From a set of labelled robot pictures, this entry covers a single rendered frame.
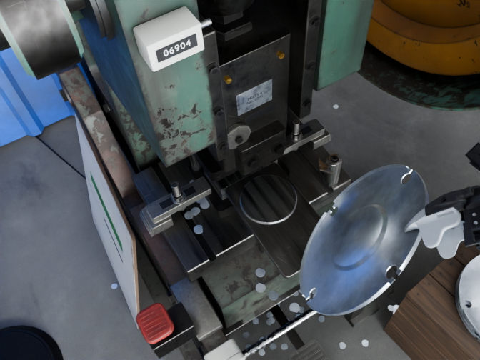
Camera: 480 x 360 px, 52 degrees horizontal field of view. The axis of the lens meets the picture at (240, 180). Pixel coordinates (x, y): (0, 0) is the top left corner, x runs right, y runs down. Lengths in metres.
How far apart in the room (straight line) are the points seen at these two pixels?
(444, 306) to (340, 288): 0.70
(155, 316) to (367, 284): 0.43
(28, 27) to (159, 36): 0.14
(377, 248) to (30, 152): 1.82
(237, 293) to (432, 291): 0.62
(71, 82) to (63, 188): 1.00
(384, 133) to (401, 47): 1.20
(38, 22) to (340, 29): 0.45
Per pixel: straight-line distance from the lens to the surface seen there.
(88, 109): 1.22
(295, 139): 1.20
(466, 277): 1.52
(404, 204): 0.83
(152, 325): 1.01
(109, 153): 1.28
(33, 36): 0.62
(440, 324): 1.49
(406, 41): 1.03
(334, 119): 2.24
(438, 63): 0.99
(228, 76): 0.79
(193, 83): 0.70
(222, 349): 1.11
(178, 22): 0.59
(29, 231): 2.14
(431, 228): 0.74
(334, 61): 0.86
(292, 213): 1.06
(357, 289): 0.80
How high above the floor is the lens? 1.70
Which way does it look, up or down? 57 degrees down
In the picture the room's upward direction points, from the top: 5 degrees counter-clockwise
